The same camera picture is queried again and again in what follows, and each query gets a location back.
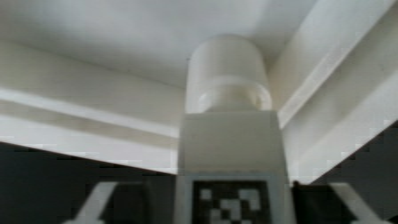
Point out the white table leg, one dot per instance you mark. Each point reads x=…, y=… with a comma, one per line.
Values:
x=231, y=182

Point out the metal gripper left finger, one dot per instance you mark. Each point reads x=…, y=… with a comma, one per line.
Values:
x=115, y=204

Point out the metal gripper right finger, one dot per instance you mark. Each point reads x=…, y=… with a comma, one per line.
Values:
x=329, y=204

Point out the white square tabletop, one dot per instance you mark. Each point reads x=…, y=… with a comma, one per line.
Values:
x=94, y=56

